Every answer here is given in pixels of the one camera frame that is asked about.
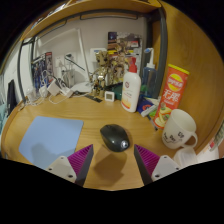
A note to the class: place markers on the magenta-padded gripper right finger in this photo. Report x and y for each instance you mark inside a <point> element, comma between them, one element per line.
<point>163,166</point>

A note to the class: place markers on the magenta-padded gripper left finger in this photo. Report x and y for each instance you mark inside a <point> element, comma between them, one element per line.
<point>63,166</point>

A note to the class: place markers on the black computer mouse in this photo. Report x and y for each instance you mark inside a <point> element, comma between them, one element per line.
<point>113,136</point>

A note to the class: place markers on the light blue mouse pad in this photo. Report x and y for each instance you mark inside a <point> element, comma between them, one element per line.
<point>50,136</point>

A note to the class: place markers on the clear plastic container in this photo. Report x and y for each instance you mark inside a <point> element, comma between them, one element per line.
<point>185,157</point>

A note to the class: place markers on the white printed mug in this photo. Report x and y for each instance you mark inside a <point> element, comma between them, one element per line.
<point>178,128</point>

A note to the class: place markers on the small blue box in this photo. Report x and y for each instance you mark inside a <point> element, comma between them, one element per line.
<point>144,106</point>

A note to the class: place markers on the red chips can yellow lid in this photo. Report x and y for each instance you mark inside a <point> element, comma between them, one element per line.
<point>171,95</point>

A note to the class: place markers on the white power strip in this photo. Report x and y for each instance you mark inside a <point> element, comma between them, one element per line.
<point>66,92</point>

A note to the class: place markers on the black ruler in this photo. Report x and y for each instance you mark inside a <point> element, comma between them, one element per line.
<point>94,98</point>

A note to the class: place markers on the clear plastic jar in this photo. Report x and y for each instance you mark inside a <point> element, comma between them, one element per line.
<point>31,96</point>

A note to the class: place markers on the small white power adapter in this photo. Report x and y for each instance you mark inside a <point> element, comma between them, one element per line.
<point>43,91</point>

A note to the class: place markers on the teal cloth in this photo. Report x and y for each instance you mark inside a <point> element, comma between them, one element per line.
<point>2,116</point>

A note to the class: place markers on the large white power adapter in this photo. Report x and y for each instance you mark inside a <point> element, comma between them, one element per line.
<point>53,87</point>

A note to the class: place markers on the white lotion bottle red cap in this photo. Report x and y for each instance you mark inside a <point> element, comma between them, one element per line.
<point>130,91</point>

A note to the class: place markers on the small white digital clock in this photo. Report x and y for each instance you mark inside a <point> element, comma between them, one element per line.
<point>109,96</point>

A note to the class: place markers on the black bag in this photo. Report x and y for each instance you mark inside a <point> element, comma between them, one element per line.
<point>11,96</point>

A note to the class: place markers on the metal cup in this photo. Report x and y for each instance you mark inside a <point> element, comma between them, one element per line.
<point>69,78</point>

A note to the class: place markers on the clear blue pump bottle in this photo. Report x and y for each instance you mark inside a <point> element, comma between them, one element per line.
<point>150,78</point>

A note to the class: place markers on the tan tree-creature figurine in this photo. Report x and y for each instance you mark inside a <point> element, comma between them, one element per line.
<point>100,75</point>

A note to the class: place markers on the dark blue model kit box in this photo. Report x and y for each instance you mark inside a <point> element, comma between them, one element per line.
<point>41,70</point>

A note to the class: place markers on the colourful printed box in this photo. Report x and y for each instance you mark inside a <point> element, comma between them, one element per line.
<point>128,41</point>

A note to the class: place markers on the wooden shelf unit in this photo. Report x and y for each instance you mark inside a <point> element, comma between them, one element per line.
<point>100,6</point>

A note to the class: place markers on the white wall-mounted device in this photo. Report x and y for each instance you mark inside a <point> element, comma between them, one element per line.
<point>96,53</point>

